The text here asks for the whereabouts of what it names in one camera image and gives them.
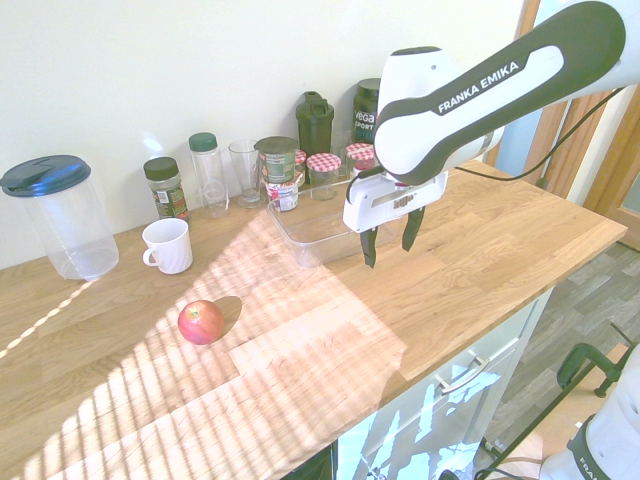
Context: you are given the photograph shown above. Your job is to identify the jam jar with red label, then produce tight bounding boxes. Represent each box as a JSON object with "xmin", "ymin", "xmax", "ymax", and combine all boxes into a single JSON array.
[{"xmin": 264, "ymin": 179, "xmax": 301, "ymax": 214}]

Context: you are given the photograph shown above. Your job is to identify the dark green protein powder tub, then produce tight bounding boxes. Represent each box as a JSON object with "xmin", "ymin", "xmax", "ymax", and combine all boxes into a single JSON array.
[{"xmin": 353, "ymin": 78, "xmax": 384, "ymax": 146}]

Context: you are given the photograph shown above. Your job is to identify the white kitchen cabinet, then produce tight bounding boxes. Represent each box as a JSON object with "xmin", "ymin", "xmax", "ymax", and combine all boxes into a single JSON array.
[{"xmin": 334, "ymin": 289, "xmax": 556, "ymax": 480}]

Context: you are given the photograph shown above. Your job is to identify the black C-clamp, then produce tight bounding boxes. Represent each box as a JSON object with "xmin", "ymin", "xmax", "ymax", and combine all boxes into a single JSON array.
[{"xmin": 557, "ymin": 322, "xmax": 640, "ymax": 399}]

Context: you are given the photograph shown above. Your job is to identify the black shaker bottle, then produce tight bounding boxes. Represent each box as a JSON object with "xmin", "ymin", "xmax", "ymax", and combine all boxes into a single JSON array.
[{"xmin": 294, "ymin": 91, "xmax": 335, "ymax": 157}]

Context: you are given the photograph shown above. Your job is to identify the tall clear drinking glass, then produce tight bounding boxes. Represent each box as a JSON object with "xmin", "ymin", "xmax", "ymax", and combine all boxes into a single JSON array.
[{"xmin": 228, "ymin": 140, "xmax": 267, "ymax": 210}]

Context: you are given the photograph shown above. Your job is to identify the clear bottle with green lid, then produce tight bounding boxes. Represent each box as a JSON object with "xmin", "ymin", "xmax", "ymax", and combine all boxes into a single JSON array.
[{"xmin": 188, "ymin": 131, "xmax": 231, "ymax": 220}]

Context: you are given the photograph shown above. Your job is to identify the coffee jar with dark lid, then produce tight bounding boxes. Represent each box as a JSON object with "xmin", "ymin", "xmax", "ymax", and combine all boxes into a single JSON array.
[{"xmin": 142, "ymin": 156, "xmax": 192, "ymax": 225}]

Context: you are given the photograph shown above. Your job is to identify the wooden door frame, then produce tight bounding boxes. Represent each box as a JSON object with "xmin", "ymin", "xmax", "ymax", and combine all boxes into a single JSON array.
[{"xmin": 482, "ymin": 0, "xmax": 640, "ymax": 216}]

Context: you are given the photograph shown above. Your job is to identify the red apple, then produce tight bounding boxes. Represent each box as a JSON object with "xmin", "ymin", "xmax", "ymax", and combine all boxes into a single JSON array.
[{"xmin": 177, "ymin": 299, "xmax": 225, "ymax": 346}]

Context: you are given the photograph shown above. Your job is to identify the clear plastic rectangular container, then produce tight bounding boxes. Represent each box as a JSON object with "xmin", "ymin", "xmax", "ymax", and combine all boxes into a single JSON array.
[{"xmin": 265, "ymin": 180, "xmax": 396, "ymax": 270}]

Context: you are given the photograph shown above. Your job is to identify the white ceramic mug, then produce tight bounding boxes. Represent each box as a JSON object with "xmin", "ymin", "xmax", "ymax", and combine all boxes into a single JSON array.
[{"xmin": 142, "ymin": 217, "xmax": 195, "ymax": 276}]

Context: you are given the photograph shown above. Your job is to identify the silver drawer handle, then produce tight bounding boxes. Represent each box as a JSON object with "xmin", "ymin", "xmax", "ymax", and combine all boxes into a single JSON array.
[{"xmin": 433, "ymin": 355, "xmax": 490, "ymax": 396}]

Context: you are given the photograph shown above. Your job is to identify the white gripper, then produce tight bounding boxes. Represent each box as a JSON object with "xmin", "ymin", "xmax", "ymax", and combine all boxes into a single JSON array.
[{"xmin": 342, "ymin": 169, "xmax": 450, "ymax": 270}]

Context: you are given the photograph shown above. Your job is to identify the green-labelled tub with dark lid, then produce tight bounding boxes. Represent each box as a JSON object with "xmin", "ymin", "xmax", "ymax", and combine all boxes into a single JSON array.
[{"xmin": 254, "ymin": 136, "xmax": 300, "ymax": 185}]

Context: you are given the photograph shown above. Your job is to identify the clear pitcher dark blue lid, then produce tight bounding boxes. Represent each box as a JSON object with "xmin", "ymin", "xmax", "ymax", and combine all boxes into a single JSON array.
[{"xmin": 0, "ymin": 154, "xmax": 120, "ymax": 281}]

